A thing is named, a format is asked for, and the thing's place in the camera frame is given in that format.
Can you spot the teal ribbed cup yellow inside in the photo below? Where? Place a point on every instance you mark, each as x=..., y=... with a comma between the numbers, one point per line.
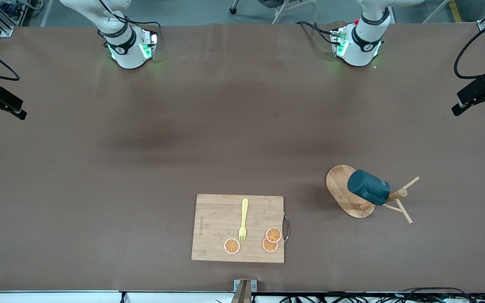
x=366, y=187

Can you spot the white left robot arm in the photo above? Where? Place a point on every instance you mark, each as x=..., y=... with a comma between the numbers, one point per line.
x=362, y=42

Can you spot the wooden cup rack with pegs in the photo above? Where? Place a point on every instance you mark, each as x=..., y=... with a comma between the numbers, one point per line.
x=339, y=185

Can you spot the office chair base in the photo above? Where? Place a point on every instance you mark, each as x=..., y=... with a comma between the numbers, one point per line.
x=284, y=6

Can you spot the orange slice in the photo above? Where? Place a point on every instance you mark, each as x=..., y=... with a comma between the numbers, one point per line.
x=269, y=247
x=232, y=246
x=273, y=235

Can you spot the yellow plastic fork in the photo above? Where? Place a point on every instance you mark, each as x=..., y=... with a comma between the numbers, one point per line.
x=244, y=210

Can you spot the white table edge rail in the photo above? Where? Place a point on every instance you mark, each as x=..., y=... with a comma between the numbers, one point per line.
x=36, y=297

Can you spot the aluminium profile bracket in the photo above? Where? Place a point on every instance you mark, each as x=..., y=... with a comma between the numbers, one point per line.
x=243, y=290

